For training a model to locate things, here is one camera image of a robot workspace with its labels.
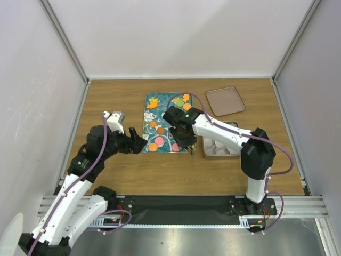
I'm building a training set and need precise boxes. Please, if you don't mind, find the brown chocolate chip cookie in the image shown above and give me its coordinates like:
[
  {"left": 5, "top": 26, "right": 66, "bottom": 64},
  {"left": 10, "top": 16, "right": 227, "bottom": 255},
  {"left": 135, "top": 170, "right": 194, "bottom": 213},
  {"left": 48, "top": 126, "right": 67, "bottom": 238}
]
[{"left": 157, "top": 127, "right": 165, "bottom": 135}]

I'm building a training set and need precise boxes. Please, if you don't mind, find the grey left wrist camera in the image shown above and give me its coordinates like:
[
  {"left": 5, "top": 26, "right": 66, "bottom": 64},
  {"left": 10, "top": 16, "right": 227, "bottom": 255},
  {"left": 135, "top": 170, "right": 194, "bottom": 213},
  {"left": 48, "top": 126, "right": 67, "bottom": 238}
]
[{"left": 112, "top": 111, "right": 125, "bottom": 124}]

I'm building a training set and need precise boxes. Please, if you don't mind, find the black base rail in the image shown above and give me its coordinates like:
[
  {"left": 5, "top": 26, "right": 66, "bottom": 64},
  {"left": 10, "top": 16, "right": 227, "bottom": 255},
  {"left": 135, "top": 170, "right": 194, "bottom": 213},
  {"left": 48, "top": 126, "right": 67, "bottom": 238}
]
[{"left": 109, "top": 195, "right": 278, "bottom": 227}]

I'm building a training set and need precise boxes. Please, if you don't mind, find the orange fish cookie left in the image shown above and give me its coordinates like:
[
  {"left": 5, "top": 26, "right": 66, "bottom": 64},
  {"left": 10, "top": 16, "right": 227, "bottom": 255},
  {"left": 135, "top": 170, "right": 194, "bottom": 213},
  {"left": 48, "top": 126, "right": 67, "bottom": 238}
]
[{"left": 146, "top": 101, "right": 158, "bottom": 109}]

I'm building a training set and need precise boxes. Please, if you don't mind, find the brown cookie tin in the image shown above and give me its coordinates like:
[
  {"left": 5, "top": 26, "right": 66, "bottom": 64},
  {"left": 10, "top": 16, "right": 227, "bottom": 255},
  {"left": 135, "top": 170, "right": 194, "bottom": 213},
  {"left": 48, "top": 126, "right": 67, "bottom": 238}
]
[{"left": 198, "top": 124, "right": 241, "bottom": 160}]

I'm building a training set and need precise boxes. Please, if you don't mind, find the pink sandwich cookie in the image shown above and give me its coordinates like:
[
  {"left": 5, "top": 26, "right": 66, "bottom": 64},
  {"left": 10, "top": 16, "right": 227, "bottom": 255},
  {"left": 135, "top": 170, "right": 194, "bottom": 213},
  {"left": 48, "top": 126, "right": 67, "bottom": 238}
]
[
  {"left": 155, "top": 137, "right": 164, "bottom": 146},
  {"left": 172, "top": 143, "right": 180, "bottom": 152}
]

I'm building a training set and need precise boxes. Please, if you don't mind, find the teal floral tray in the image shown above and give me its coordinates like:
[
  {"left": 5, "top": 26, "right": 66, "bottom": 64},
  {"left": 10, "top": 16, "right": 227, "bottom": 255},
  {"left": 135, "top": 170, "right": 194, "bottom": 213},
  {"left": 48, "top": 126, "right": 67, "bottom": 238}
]
[{"left": 142, "top": 92, "right": 193, "bottom": 154}]

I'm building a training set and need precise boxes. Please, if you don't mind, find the tan dotted cookie top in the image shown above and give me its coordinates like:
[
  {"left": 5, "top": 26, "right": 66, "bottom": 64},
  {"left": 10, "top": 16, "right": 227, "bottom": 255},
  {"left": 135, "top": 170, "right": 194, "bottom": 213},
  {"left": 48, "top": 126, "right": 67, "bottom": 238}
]
[{"left": 183, "top": 103, "right": 192, "bottom": 111}]

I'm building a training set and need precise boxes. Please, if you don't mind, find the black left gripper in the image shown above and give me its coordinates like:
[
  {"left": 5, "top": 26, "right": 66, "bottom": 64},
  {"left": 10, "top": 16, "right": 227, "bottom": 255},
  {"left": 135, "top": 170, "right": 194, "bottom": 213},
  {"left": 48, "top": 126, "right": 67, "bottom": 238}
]
[{"left": 100, "top": 125, "right": 147, "bottom": 160}]

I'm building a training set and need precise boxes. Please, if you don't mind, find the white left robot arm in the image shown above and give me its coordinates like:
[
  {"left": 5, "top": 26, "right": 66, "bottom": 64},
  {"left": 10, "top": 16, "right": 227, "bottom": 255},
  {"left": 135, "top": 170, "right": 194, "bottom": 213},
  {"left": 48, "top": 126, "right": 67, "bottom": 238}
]
[{"left": 18, "top": 111, "right": 147, "bottom": 255}]

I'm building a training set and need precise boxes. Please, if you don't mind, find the pink sandwich cookie right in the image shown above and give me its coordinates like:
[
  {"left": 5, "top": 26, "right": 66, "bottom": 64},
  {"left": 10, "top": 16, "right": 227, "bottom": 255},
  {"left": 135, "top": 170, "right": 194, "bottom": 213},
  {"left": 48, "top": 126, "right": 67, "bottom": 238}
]
[{"left": 172, "top": 143, "right": 180, "bottom": 152}]

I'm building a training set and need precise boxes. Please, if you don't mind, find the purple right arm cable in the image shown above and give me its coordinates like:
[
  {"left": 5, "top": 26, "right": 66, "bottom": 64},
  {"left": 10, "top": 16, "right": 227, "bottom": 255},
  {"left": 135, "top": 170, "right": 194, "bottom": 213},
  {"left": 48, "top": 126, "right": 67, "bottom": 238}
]
[{"left": 166, "top": 92, "right": 295, "bottom": 235}]

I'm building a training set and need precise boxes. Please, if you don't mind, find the orange dotted round cookie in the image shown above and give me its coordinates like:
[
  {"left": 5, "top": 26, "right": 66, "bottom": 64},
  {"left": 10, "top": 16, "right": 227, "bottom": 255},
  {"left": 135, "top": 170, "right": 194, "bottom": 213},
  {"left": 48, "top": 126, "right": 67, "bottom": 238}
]
[{"left": 148, "top": 143, "right": 158, "bottom": 152}]

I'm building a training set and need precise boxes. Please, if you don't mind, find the pink sandwich cookie left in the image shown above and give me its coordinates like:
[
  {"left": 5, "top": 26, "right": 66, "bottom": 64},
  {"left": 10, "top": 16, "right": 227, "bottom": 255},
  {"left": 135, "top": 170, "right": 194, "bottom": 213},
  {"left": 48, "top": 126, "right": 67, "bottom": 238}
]
[{"left": 155, "top": 137, "right": 164, "bottom": 146}]

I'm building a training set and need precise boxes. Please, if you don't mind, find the orange fish cookie right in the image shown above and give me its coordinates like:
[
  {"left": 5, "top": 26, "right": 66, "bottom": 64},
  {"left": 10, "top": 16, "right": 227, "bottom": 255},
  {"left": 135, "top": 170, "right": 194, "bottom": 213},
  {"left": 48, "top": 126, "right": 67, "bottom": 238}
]
[{"left": 182, "top": 94, "right": 190, "bottom": 103}]

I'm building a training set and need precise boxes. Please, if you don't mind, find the green sandwich cookie top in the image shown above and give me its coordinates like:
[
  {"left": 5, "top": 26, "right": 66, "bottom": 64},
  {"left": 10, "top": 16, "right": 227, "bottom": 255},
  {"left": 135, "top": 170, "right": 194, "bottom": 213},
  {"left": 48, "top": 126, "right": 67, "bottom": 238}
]
[{"left": 176, "top": 100, "right": 184, "bottom": 107}]

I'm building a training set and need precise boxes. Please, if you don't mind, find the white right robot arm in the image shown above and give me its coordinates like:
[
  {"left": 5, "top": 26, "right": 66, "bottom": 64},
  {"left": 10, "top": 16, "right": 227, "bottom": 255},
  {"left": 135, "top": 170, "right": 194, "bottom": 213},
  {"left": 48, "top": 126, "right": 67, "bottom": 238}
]
[{"left": 162, "top": 106, "right": 276, "bottom": 214}]

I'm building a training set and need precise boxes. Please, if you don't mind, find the orange flower cookie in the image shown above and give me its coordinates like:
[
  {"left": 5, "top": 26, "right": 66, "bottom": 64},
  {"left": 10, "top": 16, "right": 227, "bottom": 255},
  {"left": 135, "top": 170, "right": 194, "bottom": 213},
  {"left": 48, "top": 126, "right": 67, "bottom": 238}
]
[{"left": 150, "top": 121, "right": 157, "bottom": 128}]

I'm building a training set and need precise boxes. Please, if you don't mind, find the orange fish cookie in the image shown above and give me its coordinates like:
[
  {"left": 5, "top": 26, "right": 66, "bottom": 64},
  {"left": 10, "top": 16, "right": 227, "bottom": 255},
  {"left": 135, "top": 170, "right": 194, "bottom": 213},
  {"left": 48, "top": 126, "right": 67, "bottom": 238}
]
[
  {"left": 182, "top": 94, "right": 190, "bottom": 103},
  {"left": 146, "top": 101, "right": 158, "bottom": 109}
]

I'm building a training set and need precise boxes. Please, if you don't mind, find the brown tin lid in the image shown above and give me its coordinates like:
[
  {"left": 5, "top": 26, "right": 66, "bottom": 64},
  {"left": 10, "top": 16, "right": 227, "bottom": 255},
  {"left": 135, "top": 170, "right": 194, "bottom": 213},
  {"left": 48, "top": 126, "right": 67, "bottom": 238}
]
[{"left": 205, "top": 86, "right": 246, "bottom": 116}]

